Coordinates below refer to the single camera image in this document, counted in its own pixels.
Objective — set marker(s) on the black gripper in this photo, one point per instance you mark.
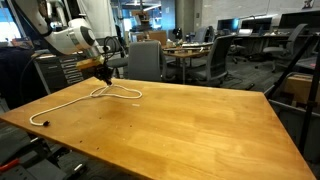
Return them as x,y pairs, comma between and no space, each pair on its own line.
104,73

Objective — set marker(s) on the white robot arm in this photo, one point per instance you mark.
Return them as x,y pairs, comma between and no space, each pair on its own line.
46,18

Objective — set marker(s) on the grey office chair centre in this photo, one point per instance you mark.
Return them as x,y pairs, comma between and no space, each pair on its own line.
144,61

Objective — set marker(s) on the wooden desk with clutter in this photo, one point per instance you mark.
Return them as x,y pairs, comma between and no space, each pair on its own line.
188,50

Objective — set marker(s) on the dark mesh office chair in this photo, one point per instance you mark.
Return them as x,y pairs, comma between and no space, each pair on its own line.
215,69

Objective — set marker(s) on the black computer monitor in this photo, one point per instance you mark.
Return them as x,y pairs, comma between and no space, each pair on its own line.
256,25

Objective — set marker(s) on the black tripod leg right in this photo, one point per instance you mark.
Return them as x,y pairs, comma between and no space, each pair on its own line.
313,82

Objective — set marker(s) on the cardboard box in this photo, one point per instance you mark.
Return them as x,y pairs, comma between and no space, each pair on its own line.
299,86

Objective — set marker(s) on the wrist camera yellow green mount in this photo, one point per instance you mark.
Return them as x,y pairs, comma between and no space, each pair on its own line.
90,62

